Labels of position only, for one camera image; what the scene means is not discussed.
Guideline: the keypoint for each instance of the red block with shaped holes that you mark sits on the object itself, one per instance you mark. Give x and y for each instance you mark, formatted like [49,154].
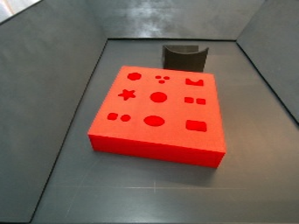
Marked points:
[160,114]

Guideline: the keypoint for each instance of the black curved fixture stand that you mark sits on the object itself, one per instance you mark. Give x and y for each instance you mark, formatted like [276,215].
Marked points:
[184,57]

